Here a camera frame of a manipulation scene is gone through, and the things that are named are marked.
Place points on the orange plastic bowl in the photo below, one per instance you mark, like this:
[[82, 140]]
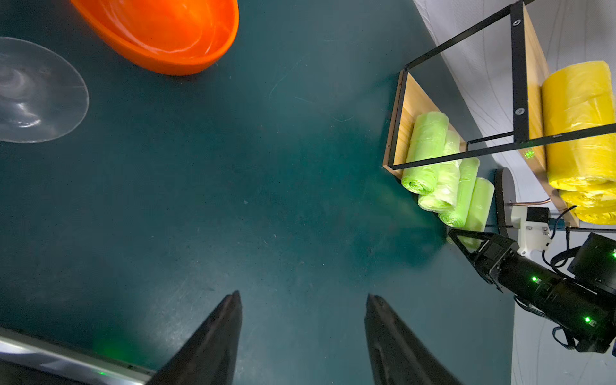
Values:
[[167, 37]]

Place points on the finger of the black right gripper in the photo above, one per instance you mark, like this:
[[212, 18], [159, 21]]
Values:
[[469, 242]]

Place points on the yellow trash bag roll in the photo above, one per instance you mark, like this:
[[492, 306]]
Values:
[[604, 216], [575, 98], [595, 196]]

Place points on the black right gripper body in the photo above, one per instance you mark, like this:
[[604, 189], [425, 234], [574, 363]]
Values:
[[491, 255]]

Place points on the clear wine glass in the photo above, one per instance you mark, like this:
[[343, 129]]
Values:
[[43, 97]]

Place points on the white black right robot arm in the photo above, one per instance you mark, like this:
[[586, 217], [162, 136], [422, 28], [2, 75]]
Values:
[[577, 291]]

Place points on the three-tier wooden shelf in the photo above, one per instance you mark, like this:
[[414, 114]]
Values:
[[569, 32]]

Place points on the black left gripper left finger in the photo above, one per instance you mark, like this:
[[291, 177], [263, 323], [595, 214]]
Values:
[[210, 355]]

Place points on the green trash bag roll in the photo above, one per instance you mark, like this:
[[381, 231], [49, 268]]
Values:
[[457, 217], [444, 196], [428, 139], [480, 205]]

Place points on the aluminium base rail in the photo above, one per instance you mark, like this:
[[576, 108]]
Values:
[[29, 360]]

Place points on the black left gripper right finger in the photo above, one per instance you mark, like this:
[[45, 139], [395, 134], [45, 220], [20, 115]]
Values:
[[397, 355]]

